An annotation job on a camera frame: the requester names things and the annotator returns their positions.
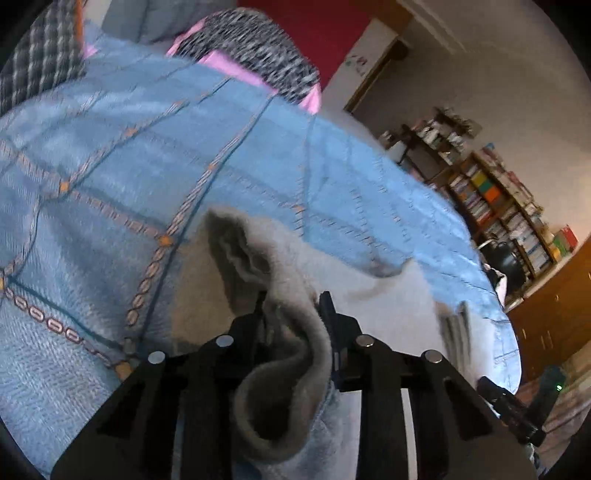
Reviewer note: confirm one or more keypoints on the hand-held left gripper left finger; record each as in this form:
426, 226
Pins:
203, 397

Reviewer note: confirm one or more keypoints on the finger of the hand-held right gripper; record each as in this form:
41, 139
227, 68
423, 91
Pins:
508, 406

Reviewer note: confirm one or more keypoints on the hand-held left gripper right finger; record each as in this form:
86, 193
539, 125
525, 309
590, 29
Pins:
383, 397

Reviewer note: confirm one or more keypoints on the grey white towel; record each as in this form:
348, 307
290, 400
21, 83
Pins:
286, 258

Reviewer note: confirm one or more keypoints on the brown wooden cabinet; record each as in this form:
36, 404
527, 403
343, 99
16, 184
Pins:
554, 314

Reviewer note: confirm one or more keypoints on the white cloth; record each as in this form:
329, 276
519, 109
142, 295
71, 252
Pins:
498, 281

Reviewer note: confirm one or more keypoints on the black chair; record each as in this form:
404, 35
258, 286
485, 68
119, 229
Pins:
508, 263

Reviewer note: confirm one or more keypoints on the wooden bookshelf with books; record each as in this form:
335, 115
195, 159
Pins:
485, 194

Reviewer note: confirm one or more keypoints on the small wooden desk shelf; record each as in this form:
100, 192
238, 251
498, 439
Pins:
434, 134

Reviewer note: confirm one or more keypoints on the blue plaid blanket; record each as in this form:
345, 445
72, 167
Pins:
115, 138

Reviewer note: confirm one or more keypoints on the grey bed sheet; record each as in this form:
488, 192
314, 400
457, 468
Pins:
341, 124

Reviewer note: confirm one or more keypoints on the dark wooden door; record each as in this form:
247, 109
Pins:
369, 87

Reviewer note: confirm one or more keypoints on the black white knit pillow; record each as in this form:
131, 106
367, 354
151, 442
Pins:
249, 50

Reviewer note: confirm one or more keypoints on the red wardrobe panel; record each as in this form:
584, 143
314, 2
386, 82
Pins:
323, 32

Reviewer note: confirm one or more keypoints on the dark checked cloth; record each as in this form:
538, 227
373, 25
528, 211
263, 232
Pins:
41, 50

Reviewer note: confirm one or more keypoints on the grey padded headboard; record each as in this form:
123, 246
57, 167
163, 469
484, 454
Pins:
138, 18

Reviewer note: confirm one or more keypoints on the wall stickers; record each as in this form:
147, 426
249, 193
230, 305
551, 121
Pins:
356, 64

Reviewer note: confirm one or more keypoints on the orange wooden frame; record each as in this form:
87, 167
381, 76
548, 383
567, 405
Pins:
81, 23

